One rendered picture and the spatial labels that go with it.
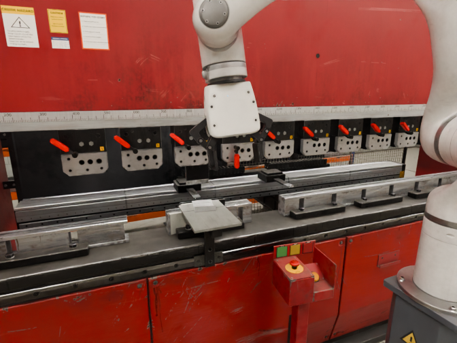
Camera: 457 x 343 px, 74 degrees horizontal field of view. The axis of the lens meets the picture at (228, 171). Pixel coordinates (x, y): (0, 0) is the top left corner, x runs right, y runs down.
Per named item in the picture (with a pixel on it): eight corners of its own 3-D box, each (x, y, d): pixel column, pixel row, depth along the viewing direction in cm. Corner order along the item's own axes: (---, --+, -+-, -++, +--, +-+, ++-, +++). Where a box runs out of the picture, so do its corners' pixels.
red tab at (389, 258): (379, 268, 163) (381, 256, 161) (376, 266, 164) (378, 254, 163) (400, 263, 168) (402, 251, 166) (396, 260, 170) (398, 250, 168)
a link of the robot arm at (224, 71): (205, 63, 53) (207, 81, 53) (251, 59, 55) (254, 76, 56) (196, 73, 61) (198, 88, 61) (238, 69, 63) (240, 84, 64)
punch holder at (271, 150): (264, 159, 135) (265, 122, 131) (256, 155, 143) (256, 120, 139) (293, 156, 141) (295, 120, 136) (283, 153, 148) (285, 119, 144)
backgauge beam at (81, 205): (16, 231, 131) (12, 209, 129) (24, 219, 144) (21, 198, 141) (404, 178, 211) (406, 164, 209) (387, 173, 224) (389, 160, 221)
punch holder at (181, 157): (175, 167, 121) (173, 125, 117) (171, 162, 129) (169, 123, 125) (211, 163, 127) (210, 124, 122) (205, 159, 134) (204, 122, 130)
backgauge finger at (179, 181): (184, 203, 135) (184, 192, 134) (173, 186, 158) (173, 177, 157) (210, 200, 139) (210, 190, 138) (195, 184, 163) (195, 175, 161)
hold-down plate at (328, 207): (295, 220, 145) (295, 214, 144) (289, 215, 150) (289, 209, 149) (345, 211, 155) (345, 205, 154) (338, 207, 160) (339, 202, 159)
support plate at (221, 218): (194, 233, 105) (194, 231, 105) (178, 207, 129) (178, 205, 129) (241, 225, 111) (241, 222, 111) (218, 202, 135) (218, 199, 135)
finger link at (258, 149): (255, 129, 59) (259, 163, 60) (270, 127, 60) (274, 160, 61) (249, 130, 63) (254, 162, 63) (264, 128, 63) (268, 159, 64)
